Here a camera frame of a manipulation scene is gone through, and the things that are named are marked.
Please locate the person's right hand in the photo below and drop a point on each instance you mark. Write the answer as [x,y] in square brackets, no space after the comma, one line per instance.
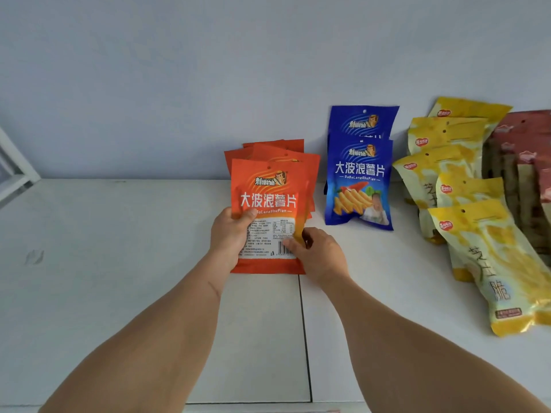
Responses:
[323,258]

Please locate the person's left hand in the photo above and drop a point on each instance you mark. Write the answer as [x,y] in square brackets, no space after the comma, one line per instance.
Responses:
[226,238]

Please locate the yellow snack packet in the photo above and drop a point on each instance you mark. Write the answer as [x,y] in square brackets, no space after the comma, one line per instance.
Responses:
[447,131]
[467,191]
[503,262]
[424,176]
[469,108]

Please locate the person's left thumb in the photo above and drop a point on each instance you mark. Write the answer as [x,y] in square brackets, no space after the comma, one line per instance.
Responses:
[246,217]

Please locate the white metal frame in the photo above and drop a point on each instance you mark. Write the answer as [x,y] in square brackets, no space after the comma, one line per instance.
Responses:
[15,171]

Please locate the person's left forearm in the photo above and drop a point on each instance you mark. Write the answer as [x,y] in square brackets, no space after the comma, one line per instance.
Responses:
[163,339]

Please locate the dark red snack packet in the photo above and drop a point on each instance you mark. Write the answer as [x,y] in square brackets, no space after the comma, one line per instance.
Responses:
[531,120]
[533,202]
[512,152]

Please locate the person's right thumb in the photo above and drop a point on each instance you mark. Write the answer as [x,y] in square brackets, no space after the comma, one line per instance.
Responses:
[292,245]

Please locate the blue chips packet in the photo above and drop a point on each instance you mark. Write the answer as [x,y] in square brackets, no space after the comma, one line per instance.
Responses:
[359,189]
[361,120]

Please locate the orange chips packet white label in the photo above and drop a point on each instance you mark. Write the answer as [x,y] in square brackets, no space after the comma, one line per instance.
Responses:
[269,189]

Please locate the person's right forearm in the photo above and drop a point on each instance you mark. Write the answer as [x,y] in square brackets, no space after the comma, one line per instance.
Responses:
[409,361]

